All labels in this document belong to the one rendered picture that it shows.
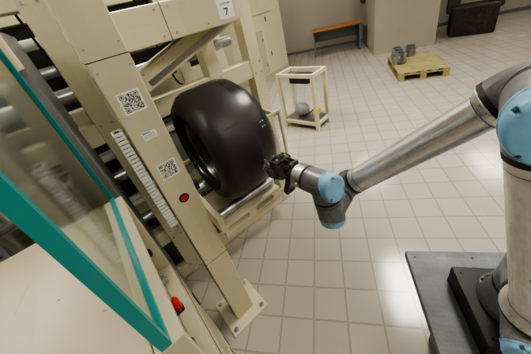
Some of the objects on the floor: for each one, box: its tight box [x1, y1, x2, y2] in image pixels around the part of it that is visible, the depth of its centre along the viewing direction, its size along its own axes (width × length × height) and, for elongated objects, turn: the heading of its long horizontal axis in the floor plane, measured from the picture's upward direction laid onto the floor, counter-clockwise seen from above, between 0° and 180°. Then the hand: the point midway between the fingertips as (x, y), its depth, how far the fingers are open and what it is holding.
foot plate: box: [216, 278, 268, 337], centre depth 167 cm, size 27×27×2 cm
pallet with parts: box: [387, 43, 450, 82], centre depth 448 cm, size 120×80×32 cm
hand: (266, 166), depth 104 cm, fingers closed
